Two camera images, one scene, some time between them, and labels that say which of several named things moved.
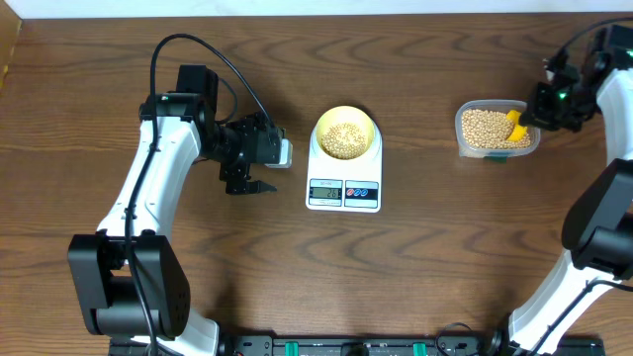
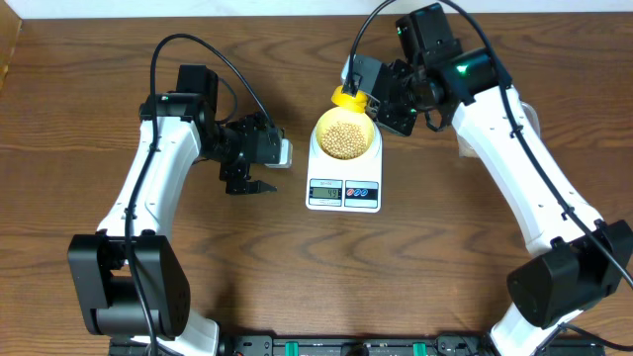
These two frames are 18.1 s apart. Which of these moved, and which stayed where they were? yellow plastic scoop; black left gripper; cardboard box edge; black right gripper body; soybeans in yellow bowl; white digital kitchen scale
Moved: black right gripper body; yellow plastic scoop
Stayed: black left gripper; white digital kitchen scale; cardboard box edge; soybeans in yellow bowl
